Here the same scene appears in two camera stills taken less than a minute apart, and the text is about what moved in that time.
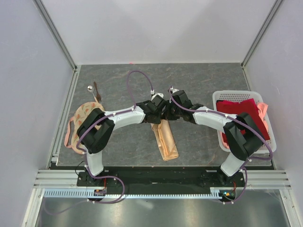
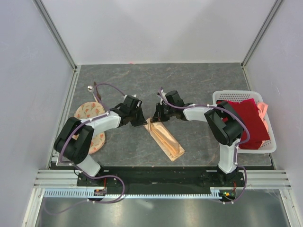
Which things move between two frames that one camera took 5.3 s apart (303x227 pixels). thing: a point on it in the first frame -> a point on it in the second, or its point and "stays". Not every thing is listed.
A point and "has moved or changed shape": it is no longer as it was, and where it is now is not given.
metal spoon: (90, 89) stays
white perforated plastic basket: (238, 96) stays
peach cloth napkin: (165, 140) has moved or changed shape
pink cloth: (262, 108) stays
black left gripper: (157, 121) -> (141, 120)
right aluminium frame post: (277, 4) stays
